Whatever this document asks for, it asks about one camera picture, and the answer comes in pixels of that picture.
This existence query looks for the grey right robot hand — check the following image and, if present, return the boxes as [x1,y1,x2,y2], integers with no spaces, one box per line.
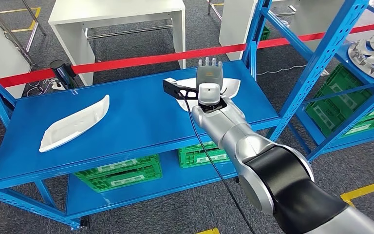
[196,57,224,88]

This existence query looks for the broad white shell part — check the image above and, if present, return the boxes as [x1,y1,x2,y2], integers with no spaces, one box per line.
[175,77,241,112]

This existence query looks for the blue steel shelf rack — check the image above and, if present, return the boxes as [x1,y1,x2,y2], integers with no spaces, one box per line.
[0,0,370,232]
[303,4,374,160]

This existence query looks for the long narrow white shell part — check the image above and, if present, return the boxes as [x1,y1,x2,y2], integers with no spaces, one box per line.
[38,94,110,153]

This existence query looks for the white table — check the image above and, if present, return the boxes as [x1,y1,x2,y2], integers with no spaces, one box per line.
[48,0,187,87]
[218,0,333,60]

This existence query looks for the red barrier belt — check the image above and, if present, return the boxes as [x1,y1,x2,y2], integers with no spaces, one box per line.
[72,20,374,76]
[0,68,56,95]

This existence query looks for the yellow floor tape outline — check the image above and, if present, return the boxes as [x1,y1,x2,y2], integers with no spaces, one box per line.
[340,177,374,207]

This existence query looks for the white cabinet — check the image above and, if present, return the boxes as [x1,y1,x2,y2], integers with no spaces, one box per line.
[0,9,32,99]

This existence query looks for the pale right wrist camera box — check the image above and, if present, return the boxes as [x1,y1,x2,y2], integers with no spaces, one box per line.
[197,83,223,107]

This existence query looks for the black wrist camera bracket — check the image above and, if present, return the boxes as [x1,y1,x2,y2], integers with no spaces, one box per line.
[162,77,199,100]

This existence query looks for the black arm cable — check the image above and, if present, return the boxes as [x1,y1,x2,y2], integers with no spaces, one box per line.
[178,92,255,234]

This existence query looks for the white floor cable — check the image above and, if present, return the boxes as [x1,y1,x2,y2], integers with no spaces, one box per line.
[256,64,305,76]

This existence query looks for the black barrier post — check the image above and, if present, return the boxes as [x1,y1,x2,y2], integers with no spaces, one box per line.
[49,59,78,90]

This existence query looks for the tangled floor cables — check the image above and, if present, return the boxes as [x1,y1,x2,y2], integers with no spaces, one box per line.
[26,78,56,98]

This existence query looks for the chrome tube frame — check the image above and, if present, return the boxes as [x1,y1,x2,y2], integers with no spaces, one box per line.
[0,0,47,67]

